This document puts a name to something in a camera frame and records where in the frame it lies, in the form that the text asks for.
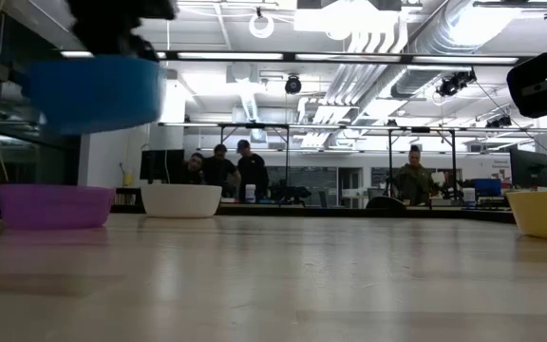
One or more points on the blue plastic bowl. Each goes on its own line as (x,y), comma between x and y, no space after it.
(95,95)

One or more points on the black background robot arm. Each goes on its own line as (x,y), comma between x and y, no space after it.
(290,192)

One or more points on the black computer monitor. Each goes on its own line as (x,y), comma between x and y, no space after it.
(529,168)
(162,166)

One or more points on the blue storage box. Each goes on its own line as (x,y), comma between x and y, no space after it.
(487,187)

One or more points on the white plastic container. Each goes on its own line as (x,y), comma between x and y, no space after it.
(250,194)
(469,195)

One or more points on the yellow plastic bowl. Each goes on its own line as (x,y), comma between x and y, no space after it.
(546,216)

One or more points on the person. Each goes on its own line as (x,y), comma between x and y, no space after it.
(413,180)
(252,172)
(219,167)
(193,170)

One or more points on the yellow container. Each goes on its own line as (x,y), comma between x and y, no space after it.
(127,179)

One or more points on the black chair back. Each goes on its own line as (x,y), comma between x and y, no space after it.
(386,203)

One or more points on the black overhead light bar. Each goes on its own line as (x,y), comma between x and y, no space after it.
(349,57)

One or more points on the purple plastic bowl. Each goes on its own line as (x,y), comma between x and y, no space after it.
(55,206)

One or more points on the black ceiling camera cluster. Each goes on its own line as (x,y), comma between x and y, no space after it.
(455,82)

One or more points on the black hanging camera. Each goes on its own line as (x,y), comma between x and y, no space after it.
(293,85)

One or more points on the black background rig frame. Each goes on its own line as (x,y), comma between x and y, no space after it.
(287,142)

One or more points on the black table frame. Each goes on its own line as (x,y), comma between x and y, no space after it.
(302,212)

